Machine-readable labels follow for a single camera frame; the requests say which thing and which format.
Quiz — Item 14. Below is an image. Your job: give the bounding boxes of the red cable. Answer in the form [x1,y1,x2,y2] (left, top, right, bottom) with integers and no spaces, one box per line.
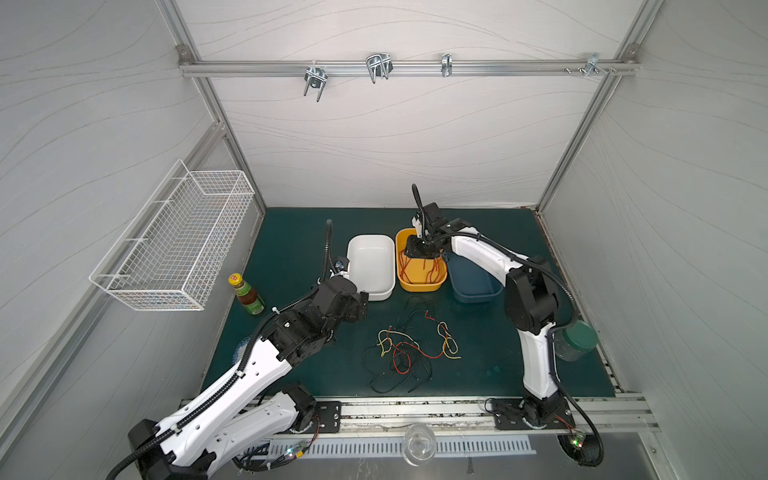
[399,254,445,287]
[398,254,442,286]
[398,254,444,288]

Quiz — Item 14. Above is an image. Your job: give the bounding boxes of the cable pile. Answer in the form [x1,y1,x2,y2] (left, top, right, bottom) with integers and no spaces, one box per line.
[361,293,462,396]

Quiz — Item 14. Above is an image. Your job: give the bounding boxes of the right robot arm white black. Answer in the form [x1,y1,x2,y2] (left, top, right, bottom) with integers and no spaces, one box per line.
[405,184,605,468]

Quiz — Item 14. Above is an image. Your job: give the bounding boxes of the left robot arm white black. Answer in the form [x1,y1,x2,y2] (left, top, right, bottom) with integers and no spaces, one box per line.
[107,222,368,479]

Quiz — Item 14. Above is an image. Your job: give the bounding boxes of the yellow plastic bin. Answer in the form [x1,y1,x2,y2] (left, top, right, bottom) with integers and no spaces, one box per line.
[395,228,448,293]

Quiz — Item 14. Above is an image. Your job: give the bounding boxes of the white plastic bin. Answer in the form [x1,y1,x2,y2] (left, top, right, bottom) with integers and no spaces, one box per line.
[347,234,396,302]

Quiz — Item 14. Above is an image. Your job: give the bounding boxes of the blue plastic bin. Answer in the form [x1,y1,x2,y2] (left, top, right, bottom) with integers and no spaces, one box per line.
[446,253,503,304]

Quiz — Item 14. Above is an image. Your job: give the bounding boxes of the sauce bottle yellow cap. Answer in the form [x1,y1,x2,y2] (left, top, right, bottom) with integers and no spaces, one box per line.
[228,273,265,316]

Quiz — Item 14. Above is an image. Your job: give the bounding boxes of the white vent grille strip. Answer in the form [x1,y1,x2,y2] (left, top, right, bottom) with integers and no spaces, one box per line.
[239,435,538,462]

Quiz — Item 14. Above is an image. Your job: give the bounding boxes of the clear glass cup front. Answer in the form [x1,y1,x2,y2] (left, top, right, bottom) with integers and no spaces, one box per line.
[402,423,437,467]

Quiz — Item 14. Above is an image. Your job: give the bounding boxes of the green lidded glass jar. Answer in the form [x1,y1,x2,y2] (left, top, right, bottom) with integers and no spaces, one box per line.
[554,319,599,362]

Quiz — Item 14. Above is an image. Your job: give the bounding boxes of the metal clamp small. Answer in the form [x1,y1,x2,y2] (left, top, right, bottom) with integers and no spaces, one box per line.
[441,53,453,78]

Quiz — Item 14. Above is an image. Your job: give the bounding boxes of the metal u-bolt clamp middle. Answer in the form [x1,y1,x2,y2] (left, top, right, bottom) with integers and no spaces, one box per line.
[365,53,393,84]

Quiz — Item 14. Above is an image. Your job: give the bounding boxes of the metal u-bolt clamp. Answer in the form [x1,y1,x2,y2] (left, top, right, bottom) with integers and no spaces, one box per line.
[303,66,328,102]
[365,53,393,84]

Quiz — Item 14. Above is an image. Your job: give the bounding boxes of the metal u-bolt clamp left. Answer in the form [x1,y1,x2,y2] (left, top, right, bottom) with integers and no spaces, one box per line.
[303,66,328,102]

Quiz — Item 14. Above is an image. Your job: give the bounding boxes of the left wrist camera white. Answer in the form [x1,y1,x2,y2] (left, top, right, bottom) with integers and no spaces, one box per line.
[330,257,349,277]

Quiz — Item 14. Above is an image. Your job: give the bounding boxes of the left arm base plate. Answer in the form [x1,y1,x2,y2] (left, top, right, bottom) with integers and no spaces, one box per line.
[288,401,342,434]

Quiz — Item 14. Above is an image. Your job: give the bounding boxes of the white wire basket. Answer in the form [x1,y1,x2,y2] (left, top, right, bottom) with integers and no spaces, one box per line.
[89,159,254,312]

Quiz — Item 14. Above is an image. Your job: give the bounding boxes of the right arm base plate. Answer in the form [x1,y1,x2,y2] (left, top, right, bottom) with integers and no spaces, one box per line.
[483,395,575,431]

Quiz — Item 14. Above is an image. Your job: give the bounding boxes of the metal bracket right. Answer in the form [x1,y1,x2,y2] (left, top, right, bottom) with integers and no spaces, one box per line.
[564,54,618,78]

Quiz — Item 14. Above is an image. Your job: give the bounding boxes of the aluminium crossbar rail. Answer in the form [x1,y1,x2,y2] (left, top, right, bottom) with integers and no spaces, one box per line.
[180,56,641,78]

